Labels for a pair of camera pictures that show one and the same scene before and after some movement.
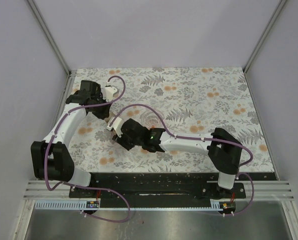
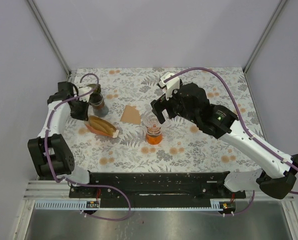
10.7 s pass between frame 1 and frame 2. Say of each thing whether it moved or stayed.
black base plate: stayed
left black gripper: moved
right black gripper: moved
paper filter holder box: moved
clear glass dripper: stayed
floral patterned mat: stayed
